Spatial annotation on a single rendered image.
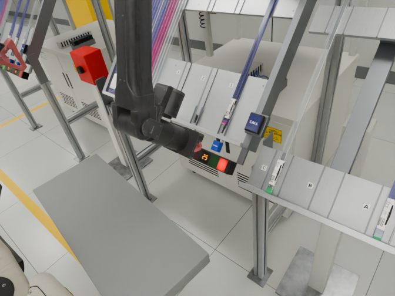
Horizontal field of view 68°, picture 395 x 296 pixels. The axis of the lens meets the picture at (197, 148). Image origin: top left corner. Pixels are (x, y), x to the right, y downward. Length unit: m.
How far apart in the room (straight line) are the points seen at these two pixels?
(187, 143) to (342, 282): 0.95
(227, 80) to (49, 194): 0.67
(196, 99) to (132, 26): 0.47
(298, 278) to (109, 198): 0.85
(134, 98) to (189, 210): 1.14
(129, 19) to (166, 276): 0.55
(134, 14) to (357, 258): 1.31
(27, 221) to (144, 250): 1.27
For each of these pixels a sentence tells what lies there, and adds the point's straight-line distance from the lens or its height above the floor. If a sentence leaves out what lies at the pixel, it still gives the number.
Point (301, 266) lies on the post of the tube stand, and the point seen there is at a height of 0.01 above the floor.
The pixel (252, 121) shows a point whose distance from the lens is 0.78.
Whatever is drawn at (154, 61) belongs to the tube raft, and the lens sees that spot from 1.11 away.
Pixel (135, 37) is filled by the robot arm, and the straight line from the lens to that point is 0.53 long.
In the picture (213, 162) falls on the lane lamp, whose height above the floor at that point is 0.65.
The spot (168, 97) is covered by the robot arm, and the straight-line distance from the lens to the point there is 0.62.
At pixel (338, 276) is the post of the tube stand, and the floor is 0.01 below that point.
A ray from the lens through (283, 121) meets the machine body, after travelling 1.12.
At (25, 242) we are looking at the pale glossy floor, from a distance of 1.87.
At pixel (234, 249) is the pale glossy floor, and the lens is 1.45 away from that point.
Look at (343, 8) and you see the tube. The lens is 0.81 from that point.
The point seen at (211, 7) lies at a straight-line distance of 1.07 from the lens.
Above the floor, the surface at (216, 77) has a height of 0.83.
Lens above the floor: 1.24
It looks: 39 degrees down
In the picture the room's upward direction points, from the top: 10 degrees counter-clockwise
